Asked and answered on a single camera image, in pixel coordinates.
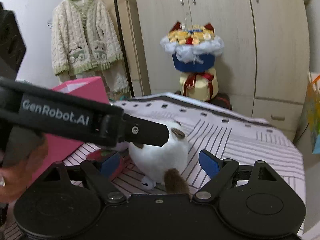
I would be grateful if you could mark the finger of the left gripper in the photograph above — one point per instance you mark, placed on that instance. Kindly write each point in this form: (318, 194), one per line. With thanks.
(141, 131)

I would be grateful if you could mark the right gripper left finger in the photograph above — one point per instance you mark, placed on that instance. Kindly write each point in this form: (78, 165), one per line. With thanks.
(102, 186)

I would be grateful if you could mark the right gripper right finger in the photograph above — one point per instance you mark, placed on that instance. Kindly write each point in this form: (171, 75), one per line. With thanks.
(220, 173)

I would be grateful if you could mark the pink strawberry plush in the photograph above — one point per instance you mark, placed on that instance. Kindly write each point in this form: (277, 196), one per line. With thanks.
(109, 163)

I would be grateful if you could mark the white brown plush toy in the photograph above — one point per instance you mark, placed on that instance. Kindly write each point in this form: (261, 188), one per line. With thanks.
(163, 165)

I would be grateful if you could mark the pink cardboard box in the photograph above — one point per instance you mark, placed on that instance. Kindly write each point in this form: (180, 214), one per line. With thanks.
(59, 148)

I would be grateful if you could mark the purple plush toy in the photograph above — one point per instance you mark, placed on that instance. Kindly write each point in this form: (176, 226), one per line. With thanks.
(121, 146)

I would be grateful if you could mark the person's left hand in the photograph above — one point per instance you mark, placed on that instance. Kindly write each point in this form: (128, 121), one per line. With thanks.
(18, 177)

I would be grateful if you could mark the striped table cloth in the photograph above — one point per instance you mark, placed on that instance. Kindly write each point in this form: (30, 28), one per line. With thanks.
(263, 200)

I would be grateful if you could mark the black clothes rack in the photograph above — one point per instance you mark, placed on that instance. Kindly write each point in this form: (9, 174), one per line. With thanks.
(120, 37)

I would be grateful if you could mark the cream knitted cardigan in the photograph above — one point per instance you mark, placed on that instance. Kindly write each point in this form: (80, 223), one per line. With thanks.
(85, 42)

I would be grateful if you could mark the flower bouquet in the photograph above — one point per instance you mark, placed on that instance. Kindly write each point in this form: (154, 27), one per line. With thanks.
(194, 50)

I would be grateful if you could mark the beige wardrobe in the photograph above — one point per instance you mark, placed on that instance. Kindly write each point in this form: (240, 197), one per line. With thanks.
(265, 60)

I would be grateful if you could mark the colourful paper gift bag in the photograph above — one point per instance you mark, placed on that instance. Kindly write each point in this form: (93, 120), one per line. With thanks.
(313, 110)

